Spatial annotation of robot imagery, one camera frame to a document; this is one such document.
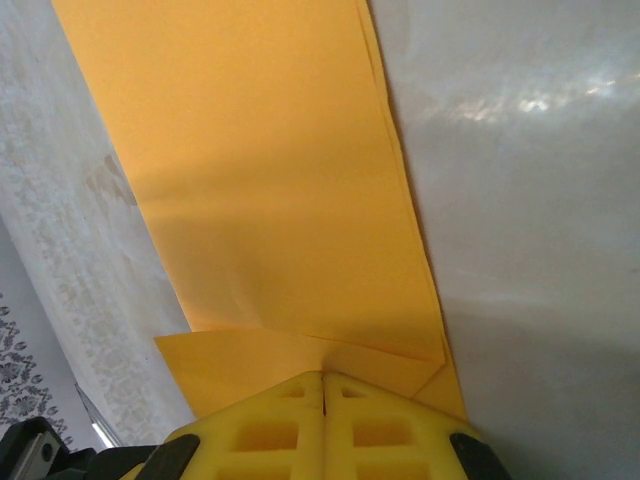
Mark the aluminium table side rail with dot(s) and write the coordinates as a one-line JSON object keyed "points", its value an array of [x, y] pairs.
{"points": [[97, 417]]}

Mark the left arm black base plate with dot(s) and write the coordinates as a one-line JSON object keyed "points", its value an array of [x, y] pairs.
{"points": [[25, 450]]}

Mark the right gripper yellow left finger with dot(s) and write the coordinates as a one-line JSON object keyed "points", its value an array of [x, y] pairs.
{"points": [[260, 440]]}

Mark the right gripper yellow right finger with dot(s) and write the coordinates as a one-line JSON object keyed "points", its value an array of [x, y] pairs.
{"points": [[390, 440]]}

